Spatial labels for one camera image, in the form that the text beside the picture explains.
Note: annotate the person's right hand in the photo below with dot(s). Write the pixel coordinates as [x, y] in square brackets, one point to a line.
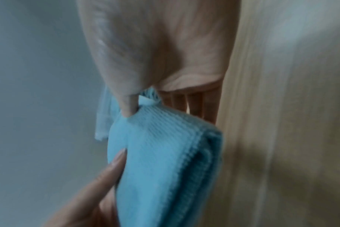
[158, 44]

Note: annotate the person's left hand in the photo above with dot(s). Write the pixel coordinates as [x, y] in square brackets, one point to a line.
[97, 199]

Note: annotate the light blue towel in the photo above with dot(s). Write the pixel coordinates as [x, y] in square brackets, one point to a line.
[158, 166]

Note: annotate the clear plastic storage box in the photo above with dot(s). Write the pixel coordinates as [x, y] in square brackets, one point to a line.
[102, 124]

